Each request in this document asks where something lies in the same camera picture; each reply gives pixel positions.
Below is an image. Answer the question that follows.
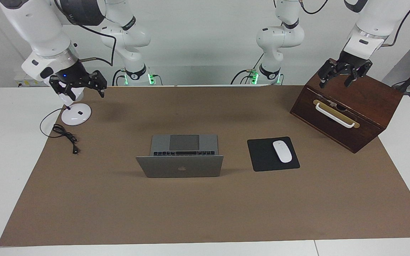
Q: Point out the black lamp power cable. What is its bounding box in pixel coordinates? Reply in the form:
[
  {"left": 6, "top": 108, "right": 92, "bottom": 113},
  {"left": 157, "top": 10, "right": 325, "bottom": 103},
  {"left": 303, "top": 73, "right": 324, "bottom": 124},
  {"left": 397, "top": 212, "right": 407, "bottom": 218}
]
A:
[{"left": 40, "top": 108, "right": 80, "bottom": 155}]

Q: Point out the black base cable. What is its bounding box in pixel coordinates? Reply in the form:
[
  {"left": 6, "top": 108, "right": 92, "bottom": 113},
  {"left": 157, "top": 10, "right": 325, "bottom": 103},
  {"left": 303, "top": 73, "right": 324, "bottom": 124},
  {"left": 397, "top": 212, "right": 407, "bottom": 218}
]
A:
[
  {"left": 112, "top": 69, "right": 127, "bottom": 86},
  {"left": 231, "top": 53, "right": 264, "bottom": 85}
]

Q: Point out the white desk lamp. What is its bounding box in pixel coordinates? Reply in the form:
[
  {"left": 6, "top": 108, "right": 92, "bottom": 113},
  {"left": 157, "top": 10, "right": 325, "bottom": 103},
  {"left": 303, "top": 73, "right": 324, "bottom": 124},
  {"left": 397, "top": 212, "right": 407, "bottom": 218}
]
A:
[{"left": 56, "top": 87, "right": 92, "bottom": 126}]

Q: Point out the silver laptop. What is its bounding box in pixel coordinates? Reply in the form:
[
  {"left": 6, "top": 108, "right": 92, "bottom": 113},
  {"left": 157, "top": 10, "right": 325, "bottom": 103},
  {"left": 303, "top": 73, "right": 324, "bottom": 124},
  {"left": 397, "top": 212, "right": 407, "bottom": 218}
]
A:
[{"left": 136, "top": 134, "right": 224, "bottom": 178}]

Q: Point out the white box handle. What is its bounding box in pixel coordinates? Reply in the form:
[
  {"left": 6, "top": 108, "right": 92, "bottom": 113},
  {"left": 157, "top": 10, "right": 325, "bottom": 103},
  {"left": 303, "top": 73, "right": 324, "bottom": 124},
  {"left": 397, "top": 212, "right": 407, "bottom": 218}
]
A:
[{"left": 315, "top": 102, "right": 356, "bottom": 128}]

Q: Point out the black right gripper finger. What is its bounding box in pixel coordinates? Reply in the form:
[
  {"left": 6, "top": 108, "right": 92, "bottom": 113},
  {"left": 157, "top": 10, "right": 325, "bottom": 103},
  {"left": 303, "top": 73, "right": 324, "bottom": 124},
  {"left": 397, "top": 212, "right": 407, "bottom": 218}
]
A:
[
  {"left": 88, "top": 70, "right": 108, "bottom": 98},
  {"left": 49, "top": 81, "right": 78, "bottom": 102}
]

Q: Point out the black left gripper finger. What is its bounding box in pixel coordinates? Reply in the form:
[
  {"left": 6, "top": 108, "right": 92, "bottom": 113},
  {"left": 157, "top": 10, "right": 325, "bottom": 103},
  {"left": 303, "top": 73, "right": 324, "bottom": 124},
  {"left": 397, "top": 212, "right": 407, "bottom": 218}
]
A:
[
  {"left": 344, "top": 60, "right": 373, "bottom": 88},
  {"left": 317, "top": 59, "right": 345, "bottom": 89}
]

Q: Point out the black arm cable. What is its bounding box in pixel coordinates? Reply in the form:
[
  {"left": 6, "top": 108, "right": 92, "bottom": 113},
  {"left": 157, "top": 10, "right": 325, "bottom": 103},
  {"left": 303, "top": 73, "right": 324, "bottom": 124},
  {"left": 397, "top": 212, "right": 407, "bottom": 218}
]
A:
[
  {"left": 54, "top": 0, "right": 117, "bottom": 67},
  {"left": 298, "top": 0, "right": 410, "bottom": 47}
]

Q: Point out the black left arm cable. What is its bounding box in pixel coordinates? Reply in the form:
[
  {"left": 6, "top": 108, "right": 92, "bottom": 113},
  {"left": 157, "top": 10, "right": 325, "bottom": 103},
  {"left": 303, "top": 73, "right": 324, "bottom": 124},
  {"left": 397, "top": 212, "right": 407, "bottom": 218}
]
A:
[{"left": 298, "top": 0, "right": 410, "bottom": 47}]

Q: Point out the dark wooden box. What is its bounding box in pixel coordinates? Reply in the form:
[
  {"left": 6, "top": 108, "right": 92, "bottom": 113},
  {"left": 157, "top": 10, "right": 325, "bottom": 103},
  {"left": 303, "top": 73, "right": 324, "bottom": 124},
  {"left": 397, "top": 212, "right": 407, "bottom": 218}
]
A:
[{"left": 290, "top": 58, "right": 404, "bottom": 154}]

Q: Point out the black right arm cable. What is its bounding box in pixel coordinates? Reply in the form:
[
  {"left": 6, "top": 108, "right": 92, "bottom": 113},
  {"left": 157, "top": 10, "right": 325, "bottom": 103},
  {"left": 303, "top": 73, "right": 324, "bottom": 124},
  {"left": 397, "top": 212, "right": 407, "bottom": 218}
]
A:
[{"left": 54, "top": 0, "right": 117, "bottom": 67}]

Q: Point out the black mouse pad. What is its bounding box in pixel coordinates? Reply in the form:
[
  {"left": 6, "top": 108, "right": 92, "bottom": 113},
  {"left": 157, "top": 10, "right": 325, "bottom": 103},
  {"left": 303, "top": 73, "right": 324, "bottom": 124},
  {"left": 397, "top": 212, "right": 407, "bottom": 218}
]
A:
[{"left": 247, "top": 137, "right": 300, "bottom": 172}]

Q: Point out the brown table mat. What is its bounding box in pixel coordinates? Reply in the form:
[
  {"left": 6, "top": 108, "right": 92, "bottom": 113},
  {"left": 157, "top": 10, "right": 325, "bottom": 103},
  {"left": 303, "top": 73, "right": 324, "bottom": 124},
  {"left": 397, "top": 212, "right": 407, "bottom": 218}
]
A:
[{"left": 0, "top": 85, "right": 410, "bottom": 247}]

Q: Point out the white computer mouse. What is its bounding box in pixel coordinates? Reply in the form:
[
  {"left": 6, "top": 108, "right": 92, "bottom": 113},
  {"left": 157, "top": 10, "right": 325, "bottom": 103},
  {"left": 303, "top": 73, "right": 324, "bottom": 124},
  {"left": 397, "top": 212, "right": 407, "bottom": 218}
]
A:
[{"left": 273, "top": 140, "right": 293, "bottom": 164}]

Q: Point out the white power strip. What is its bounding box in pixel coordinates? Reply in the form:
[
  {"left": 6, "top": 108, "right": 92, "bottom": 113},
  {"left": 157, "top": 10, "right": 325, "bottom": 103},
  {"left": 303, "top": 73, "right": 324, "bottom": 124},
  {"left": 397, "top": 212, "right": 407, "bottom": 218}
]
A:
[{"left": 15, "top": 71, "right": 43, "bottom": 87}]

